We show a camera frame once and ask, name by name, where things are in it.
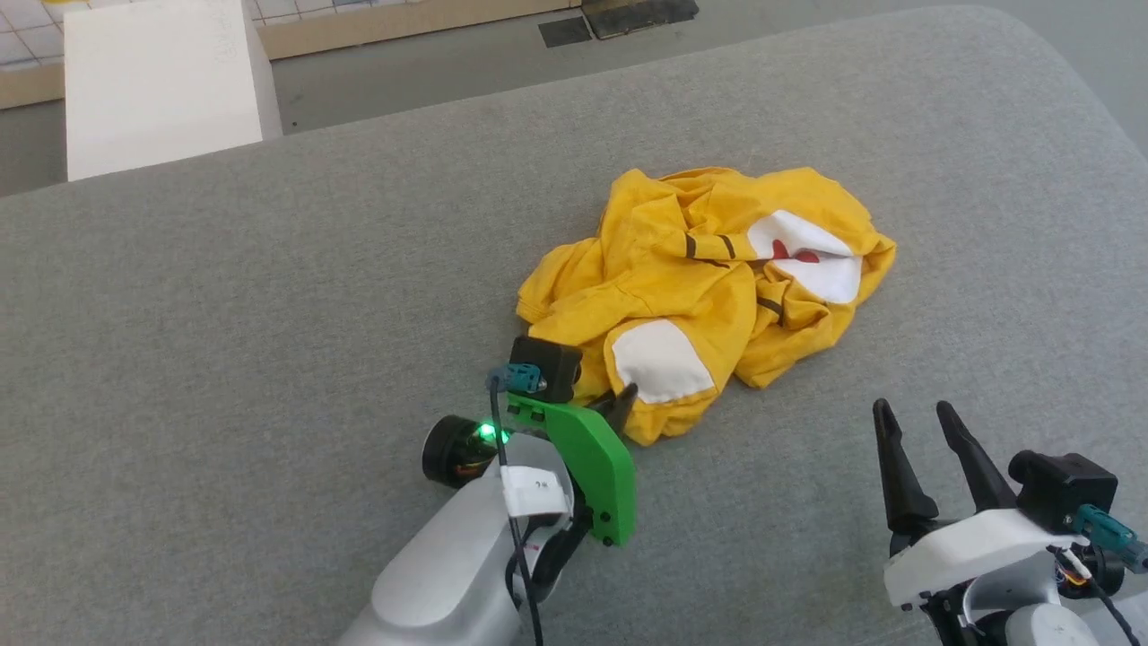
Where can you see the wooden baseboard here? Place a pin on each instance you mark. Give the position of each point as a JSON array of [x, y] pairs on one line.
[[404, 27]]

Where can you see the yellow garment with white patches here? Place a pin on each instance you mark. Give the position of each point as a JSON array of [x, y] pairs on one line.
[[655, 287]]

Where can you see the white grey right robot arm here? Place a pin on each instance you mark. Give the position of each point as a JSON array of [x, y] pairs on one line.
[[1031, 619]]

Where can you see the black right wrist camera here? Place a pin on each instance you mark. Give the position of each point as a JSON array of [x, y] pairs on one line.
[[1067, 489]]

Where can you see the white tape label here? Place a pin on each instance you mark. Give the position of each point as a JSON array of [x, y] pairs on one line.
[[534, 489]]

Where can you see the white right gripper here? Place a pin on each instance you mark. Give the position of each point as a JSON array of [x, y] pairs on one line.
[[969, 547]]

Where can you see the grey fabric sofa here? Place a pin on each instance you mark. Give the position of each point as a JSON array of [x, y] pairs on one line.
[[269, 314]]

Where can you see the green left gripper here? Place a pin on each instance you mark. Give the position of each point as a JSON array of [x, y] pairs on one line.
[[596, 467]]

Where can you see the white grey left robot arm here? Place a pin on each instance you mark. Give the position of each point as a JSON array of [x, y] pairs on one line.
[[448, 574]]

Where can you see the teal left camera connector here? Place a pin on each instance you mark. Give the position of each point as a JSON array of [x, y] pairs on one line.
[[522, 378]]

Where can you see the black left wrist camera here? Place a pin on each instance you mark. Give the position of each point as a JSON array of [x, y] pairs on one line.
[[556, 359]]

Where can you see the teal right camera connector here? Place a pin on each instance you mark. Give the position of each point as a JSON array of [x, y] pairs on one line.
[[1108, 534]]

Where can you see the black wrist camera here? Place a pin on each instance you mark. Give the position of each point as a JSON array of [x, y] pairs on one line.
[[1067, 489], [556, 359]]

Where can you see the black floor mat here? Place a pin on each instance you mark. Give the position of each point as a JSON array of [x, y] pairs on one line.
[[637, 16]]

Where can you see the white box cabinet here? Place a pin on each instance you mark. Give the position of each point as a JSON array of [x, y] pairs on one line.
[[152, 90]]

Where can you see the teal camera connector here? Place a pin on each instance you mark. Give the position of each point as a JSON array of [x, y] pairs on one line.
[[522, 378], [1108, 534]]

